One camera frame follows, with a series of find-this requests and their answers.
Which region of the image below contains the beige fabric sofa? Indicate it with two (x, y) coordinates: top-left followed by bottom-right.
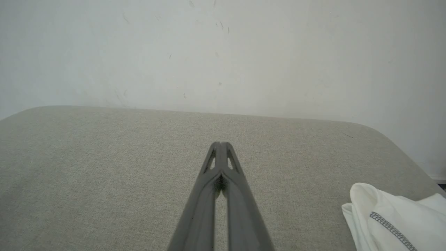
(0, 106), (446, 251)

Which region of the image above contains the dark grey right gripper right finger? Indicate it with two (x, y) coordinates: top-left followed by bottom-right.
(220, 142), (276, 251)

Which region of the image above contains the white garment with grey stitching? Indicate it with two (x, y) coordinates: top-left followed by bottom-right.
(341, 183), (446, 251)

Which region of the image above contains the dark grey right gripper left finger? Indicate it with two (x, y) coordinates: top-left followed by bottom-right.
(168, 142), (221, 251)

